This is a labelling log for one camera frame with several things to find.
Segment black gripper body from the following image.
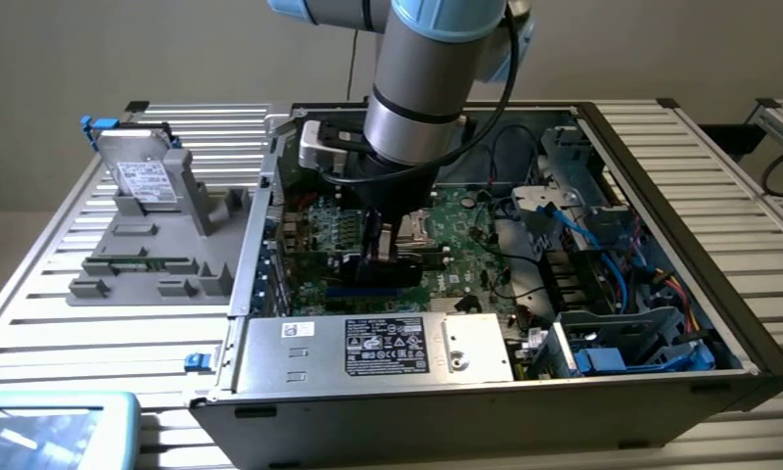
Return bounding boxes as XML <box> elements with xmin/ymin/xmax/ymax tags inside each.
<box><xmin>351</xmin><ymin>152</ymin><xmax>443</xmax><ymax>220</ymax></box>

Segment black graphics card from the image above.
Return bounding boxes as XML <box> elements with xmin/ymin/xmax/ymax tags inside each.
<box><xmin>285</xmin><ymin>248</ymin><xmax>447</xmax><ymax>291</ymax></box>

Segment CPU socket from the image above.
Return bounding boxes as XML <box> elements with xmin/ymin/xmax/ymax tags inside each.
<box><xmin>397</xmin><ymin>209</ymin><xmax>447</xmax><ymax>247</ymax></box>

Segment green motherboard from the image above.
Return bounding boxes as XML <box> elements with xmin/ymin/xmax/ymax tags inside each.
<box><xmin>279</xmin><ymin>180</ymin><xmax>519</xmax><ymax>315</ymax></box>

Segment silver power supply unit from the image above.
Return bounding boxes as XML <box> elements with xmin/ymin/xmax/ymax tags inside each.
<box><xmin>232</xmin><ymin>312</ymin><xmax>517</xmax><ymax>394</ymax></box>

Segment metal disk bay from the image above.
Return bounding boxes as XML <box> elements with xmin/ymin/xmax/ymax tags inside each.
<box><xmin>536</xmin><ymin>123</ymin><xmax>631</xmax><ymax>214</ymax></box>

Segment grey parts rack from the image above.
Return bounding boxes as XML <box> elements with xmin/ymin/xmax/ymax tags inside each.
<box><xmin>66</xmin><ymin>148</ymin><xmax>257</xmax><ymax>307</ymax></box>

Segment green RAM stick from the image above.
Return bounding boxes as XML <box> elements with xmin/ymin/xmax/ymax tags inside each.
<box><xmin>87</xmin><ymin>256</ymin><xmax>195</xmax><ymax>273</ymax></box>

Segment silver hard disk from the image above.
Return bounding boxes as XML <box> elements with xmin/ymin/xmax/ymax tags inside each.
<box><xmin>97</xmin><ymin>128</ymin><xmax>179</xmax><ymax>205</ymax></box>

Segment black open PC case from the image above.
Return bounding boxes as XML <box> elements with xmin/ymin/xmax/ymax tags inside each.
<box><xmin>187</xmin><ymin>99</ymin><xmax>783</xmax><ymax>470</ymax></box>

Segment blue plastic disk tray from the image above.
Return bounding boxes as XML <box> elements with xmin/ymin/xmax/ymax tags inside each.
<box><xmin>572</xmin><ymin>340</ymin><xmax>719</xmax><ymax>379</ymax></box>

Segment blue disk caddy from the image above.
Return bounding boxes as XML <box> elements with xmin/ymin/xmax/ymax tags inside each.
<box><xmin>79</xmin><ymin>115</ymin><xmax>184</xmax><ymax>154</ymax></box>

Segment teal teach pendant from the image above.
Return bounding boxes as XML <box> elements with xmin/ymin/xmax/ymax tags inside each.
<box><xmin>0</xmin><ymin>390</ymin><xmax>143</xmax><ymax>470</ymax></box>

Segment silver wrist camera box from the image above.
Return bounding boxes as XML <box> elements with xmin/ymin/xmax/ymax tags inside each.
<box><xmin>296</xmin><ymin>119</ymin><xmax>368</xmax><ymax>173</ymax></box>

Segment thin dark wall cable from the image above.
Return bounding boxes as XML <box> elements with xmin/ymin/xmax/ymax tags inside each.
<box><xmin>344</xmin><ymin>27</ymin><xmax>360</xmax><ymax>102</ymax></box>

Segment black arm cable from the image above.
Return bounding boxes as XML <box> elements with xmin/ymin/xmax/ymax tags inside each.
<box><xmin>319</xmin><ymin>8</ymin><xmax>523</xmax><ymax>186</ymax></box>

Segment blue data wire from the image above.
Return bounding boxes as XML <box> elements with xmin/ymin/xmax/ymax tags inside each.
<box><xmin>545</xmin><ymin>204</ymin><xmax>629</xmax><ymax>310</ymax></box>

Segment coloured power wires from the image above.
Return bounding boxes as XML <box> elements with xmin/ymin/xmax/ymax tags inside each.
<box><xmin>649</xmin><ymin>271</ymin><xmax>709</xmax><ymax>345</ymax></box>

